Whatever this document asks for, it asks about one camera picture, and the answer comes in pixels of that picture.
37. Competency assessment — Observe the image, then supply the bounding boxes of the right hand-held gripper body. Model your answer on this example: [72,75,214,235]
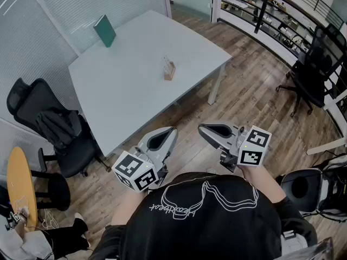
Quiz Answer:
[219,125,273,173]

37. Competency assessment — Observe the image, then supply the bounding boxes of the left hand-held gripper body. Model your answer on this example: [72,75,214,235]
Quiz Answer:
[111,145,169,193]

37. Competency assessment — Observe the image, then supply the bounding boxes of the person's left forearm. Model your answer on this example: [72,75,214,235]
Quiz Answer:
[111,188,149,226]

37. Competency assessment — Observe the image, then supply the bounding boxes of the person's right forearm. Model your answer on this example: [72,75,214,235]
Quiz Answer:
[240,165,287,203]

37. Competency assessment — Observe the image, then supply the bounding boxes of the white table leg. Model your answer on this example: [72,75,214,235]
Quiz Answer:
[207,63,227,106]

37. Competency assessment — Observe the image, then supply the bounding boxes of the black seat with backpack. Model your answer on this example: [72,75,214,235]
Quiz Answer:
[280,153,347,223]

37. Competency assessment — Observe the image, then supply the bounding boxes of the black stool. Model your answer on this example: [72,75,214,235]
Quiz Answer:
[30,147,72,212]

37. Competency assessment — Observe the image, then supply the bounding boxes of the black bag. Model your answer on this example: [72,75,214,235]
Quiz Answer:
[35,109,82,150]

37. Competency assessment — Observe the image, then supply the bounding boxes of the black printed t-shirt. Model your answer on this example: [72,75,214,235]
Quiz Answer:
[91,172,318,260]

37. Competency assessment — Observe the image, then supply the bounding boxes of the black mesh office chair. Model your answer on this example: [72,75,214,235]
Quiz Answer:
[275,23,347,118]

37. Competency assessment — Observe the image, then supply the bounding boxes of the green book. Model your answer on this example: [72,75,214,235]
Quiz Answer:
[93,14,117,48]

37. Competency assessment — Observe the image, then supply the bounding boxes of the round wooden side table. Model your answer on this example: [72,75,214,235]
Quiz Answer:
[7,146,38,232]

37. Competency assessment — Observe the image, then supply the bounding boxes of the black high-back office chair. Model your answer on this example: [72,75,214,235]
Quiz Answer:
[7,77,112,178]

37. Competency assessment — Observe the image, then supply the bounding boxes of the white desk frame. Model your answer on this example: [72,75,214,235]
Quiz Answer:
[306,90,347,157]

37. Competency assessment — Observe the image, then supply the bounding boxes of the white cable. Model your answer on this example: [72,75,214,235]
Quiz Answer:
[40,210,59,229]

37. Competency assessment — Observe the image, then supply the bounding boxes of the black steel post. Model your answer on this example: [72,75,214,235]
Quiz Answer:
[254,0,271,34]

